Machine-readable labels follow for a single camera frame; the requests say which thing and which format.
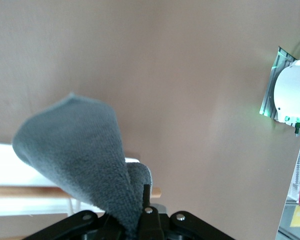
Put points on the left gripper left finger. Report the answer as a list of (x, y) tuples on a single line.
[(85, 221)]

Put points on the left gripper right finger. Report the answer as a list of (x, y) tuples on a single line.
[(150, 221)]

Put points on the pink and grey towel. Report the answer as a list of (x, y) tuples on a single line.
[(85, 155)]

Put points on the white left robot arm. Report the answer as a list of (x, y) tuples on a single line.
[(292, 90)]

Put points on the white rack with wooden rods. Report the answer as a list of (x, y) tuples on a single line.
[(12, 175)]

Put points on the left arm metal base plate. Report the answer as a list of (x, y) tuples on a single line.
[(271, 92)]

